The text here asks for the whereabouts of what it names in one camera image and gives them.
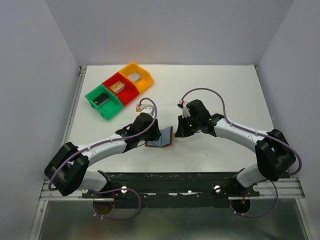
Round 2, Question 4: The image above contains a gold credit card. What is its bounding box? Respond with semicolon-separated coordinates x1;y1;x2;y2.
135;103;144;113

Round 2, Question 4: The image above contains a brown leather card holder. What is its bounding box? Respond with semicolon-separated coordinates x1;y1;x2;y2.
144;126;174;148

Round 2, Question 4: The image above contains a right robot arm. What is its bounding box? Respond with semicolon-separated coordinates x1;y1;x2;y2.
175;99;296;191

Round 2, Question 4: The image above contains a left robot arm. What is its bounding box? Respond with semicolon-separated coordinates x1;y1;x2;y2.
44;113;161;196

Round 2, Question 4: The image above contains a red plastic bin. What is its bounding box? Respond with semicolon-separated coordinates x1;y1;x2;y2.
102;72;140;106

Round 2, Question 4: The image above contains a green plastic bin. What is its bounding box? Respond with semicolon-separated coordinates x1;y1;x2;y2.
85;84;124;120

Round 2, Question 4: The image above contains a yellow plastic bin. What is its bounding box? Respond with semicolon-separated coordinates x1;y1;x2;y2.
119;62;154;93

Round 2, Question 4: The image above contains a gold metal block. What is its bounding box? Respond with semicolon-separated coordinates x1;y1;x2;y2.
110;82;125;94

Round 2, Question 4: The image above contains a silver metal block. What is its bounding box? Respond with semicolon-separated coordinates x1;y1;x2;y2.
128;72;142;83

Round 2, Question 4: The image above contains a dark metal block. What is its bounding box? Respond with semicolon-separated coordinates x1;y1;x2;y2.
93;92;110;108

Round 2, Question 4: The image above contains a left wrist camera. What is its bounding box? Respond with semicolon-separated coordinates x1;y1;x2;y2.
140;105;155;117

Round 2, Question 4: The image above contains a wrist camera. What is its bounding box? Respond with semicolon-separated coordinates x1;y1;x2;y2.
140;105;155;117
177;99;191;119

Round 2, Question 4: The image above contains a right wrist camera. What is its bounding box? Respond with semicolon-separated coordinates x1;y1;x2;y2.
177;99;191;119

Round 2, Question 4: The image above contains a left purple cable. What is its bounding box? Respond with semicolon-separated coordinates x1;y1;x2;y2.
47;97;158;221

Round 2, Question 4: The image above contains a purple cable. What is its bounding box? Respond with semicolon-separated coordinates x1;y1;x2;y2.
179;87;303;218
47;97;158;221

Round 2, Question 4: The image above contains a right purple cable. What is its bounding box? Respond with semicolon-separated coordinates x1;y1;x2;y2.
179;87;303;218

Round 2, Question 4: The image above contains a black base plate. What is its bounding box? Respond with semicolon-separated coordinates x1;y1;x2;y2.
49;171;293;210

